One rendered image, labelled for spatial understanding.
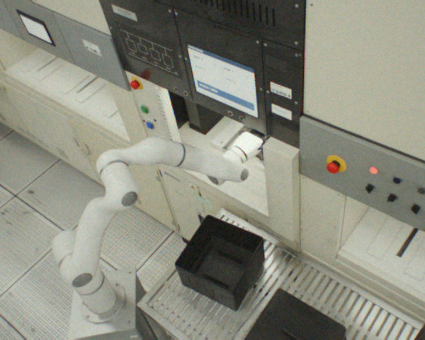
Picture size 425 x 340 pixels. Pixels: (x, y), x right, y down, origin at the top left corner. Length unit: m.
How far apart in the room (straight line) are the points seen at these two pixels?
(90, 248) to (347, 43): 1.09
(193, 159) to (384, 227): 0.87
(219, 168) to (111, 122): 1.13
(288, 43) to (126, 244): 2.15
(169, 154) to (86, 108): 1.33
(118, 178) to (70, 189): 2.10
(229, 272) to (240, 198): 0.34
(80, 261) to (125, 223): 1.58
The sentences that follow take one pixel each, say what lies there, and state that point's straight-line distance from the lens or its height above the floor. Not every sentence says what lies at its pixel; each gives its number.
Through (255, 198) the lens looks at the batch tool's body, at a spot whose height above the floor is 0.87.
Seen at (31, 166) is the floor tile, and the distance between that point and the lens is 4.00.
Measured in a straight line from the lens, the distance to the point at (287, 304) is 1.94.
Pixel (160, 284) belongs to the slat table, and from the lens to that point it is 2.16.
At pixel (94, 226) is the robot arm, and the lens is 1.74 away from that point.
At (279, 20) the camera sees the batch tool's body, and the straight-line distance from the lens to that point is 1.38.
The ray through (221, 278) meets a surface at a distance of 2.11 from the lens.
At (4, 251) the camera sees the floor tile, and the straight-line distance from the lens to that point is 3.59.
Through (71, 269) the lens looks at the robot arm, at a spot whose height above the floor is 1.19.
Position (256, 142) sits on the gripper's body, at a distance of 1.94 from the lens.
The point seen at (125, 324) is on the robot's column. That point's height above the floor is 0.76.
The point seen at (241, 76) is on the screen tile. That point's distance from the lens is 1.60.
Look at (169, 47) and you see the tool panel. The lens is 1.78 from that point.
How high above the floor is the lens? 2.63
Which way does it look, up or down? 49 degrees down
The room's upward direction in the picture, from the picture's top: 12 degrees counter-clockwise
